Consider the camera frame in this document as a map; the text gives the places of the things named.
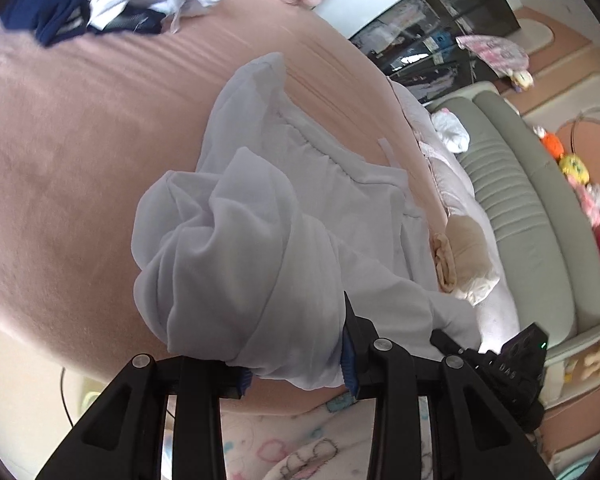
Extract person's printed pyjama leg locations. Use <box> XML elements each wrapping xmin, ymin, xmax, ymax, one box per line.
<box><xmin>162</xmin><ymin>390</ymin><xmax>486</xmax><ymax>480</ymax></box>

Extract dark navy striped shorts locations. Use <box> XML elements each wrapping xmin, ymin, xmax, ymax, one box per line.
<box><xmin>87</xmin><ymin>7</ymin><xmax>163</xmax><ymax>36</ymax></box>

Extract pink sheeted bed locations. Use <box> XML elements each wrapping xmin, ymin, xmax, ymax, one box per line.
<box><xmin>0</xmin><ymin>0</ymin><xmax>456</xmax><ymax>418</ymax></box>

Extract pale pink quilt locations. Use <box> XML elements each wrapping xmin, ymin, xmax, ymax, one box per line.
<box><xmin>387</xmin><ymin>80</ymin><xmax>521</xmax><ymax>351</ymax></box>

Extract navy blue garment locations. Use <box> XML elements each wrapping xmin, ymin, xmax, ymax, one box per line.
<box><xmin>0</xmin><ymin>0</ymin><xmax>93</xmax><ymax>48</ymax></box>

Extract pink white plush toy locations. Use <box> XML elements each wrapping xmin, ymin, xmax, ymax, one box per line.
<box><xmin>577</xmin><ymin>182</ymin><xmax>600</xmax><ymax>226</ymax></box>

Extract pink printed hanging garment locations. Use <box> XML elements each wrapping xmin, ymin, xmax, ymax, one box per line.
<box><xmin>455</xmin><ymin>34</ymin><xmax>530</xmax><ymax>72</ymax></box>

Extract yellow plush toy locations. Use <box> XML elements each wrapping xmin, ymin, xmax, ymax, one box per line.
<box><xmin>559</xmin><ymin>154</ymin><xmax>591</xmax><ymax>186</ymax></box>

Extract grey-green padded headboard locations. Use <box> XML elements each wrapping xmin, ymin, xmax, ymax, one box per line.
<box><xmin>427</xmin><ymin>80</ymin><xmax>600</xmax><ymax>356</ymax></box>

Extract metal hoop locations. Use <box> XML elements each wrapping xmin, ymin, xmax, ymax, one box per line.
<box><xmin>570</xmin><ymin>107</ymin><xmax>600</xmax><ymax>156</ymax></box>

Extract white shirt with navy trim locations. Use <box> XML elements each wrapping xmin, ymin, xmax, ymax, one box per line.
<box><xmin>132</xmin><ymin>51</ymin><xmax>483</xmax><ymax>391</ymax></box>

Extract black glass wardrobe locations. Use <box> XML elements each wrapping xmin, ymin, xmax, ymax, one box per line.
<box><xmin>350</xmin><ymin>0</ymin><xmax>521</xmax><ymax>106</ymax></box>

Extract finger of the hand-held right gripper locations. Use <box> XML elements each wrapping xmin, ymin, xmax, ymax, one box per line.
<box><xmin>430</xmin><ymin>329</ymin><xmax>481</xmax><ymax>367</ymax></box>

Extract black cable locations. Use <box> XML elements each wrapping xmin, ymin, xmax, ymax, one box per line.
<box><xmin>60</xmin><ymin>367</ymin><xmax>81</xmax><ymax>426</ymax></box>

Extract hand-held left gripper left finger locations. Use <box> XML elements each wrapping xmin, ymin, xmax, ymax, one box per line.
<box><xmin>35</xmin><ymin>352</ymin><xmax>254</xmax><ymax>480</ymax></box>

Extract white cloth on sofa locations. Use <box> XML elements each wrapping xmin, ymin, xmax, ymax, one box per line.
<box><xmin>430</xmin><ymin>110</ymin><xmax>471</xmax><ymax>155</ymax></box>

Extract cream folded blanket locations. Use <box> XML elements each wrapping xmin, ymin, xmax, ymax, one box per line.
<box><xmin>430</xmin><ymin>217</ymin><xmax>501</xmax><ymax>306</ymax></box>

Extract beige plush toy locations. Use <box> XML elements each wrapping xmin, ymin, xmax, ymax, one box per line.
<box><xmin>565</xmin><ymin>345</ymin><xmax>600</xmax><ymax>386</ymax></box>

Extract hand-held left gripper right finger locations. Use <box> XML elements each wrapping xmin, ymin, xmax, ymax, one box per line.
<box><xmin>341</xmin><ymin>292</ymin><xmax>556</xmax><ymax>480</ymax></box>

